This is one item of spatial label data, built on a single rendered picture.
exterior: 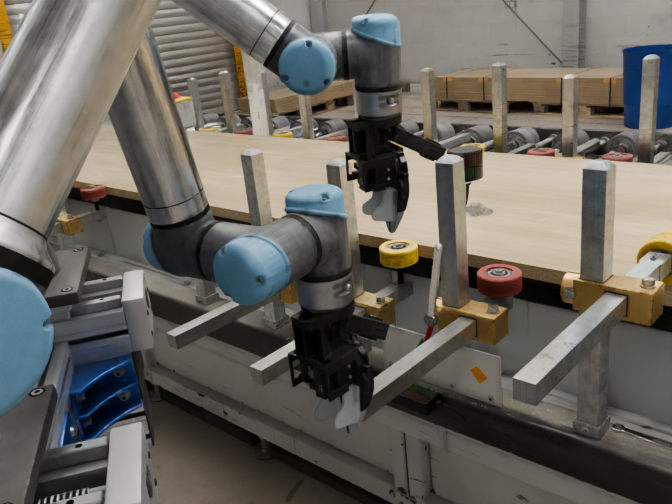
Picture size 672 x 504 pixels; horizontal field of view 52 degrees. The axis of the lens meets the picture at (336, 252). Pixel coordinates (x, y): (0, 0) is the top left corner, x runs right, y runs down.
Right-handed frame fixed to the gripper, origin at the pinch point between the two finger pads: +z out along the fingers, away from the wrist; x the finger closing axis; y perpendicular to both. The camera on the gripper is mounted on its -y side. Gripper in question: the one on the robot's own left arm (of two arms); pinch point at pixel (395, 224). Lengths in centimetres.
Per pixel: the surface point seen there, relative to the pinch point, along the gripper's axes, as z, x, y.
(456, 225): -1.5, 9.2, -6.7
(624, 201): 13, -8, -64
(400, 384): 14.8, 23.3, 12.8
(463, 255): 4.6, 9.1, -8.2
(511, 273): 10.4, 10.0, -18.0
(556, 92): 124, -466, -454
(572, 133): 14, -59, -95
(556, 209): 13, -14, -49
